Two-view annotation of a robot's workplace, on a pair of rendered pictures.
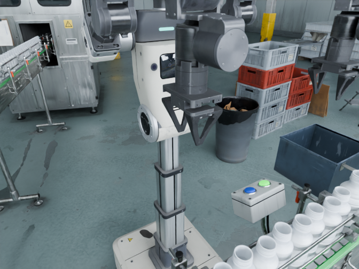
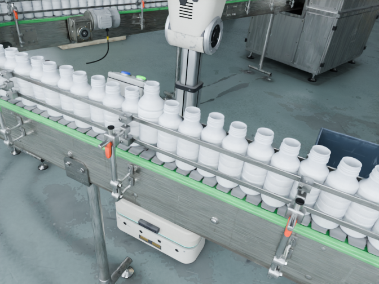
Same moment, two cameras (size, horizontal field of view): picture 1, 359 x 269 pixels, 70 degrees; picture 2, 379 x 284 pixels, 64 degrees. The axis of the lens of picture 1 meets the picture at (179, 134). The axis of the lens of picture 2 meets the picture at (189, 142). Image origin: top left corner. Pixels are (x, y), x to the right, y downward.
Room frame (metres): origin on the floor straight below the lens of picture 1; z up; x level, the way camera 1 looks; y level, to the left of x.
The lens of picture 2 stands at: (0.25, -1.11, 1.50)
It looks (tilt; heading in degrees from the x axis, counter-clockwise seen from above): 34 degrees down; 57
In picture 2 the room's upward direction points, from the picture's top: 6 degrees clockwise
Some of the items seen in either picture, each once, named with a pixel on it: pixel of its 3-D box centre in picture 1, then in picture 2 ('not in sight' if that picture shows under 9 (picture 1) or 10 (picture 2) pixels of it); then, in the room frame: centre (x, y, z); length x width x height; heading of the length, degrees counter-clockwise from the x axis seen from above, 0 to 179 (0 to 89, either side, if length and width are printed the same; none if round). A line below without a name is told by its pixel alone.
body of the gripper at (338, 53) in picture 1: (338, 52); not in sight; (0.68, -0.41, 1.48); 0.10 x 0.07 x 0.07; 31
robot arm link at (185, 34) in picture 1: (194, 42); not in sight; (0.44, -0.02, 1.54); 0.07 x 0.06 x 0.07; 32
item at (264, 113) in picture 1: (260, 105); not in sight; (3.20, -1.08, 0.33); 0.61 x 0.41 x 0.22; 128
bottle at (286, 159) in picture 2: not in sight; (281, 173); (0.72, -0.78, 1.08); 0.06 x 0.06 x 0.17
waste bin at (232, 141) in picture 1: (233, 130); not in sight; (2.50, -0.60, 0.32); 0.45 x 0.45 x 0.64
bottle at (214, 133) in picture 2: not in sight; (212, 145); (0.64, -0.62, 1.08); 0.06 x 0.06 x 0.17
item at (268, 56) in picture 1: (268, 54); not in sight; (3.20, -1.08, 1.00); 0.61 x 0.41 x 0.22; 129
